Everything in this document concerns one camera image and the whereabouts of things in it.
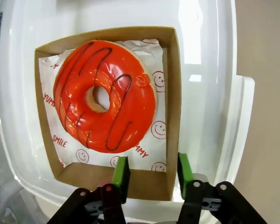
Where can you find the clear plastic case lid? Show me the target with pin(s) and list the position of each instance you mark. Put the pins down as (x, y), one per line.
(0, 186)

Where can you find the brown cardboard donut box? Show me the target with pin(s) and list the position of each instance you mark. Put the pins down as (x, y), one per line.
(149, 184)

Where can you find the white printed paper liner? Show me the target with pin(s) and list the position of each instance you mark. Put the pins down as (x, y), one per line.
(67, 154)

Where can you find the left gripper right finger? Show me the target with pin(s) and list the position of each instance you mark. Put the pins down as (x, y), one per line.
(185, 172)

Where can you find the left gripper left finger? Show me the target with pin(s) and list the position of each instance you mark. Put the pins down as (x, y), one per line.
(114, 170)

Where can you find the red glazed donut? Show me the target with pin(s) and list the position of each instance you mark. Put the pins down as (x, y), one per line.
(130, 116)

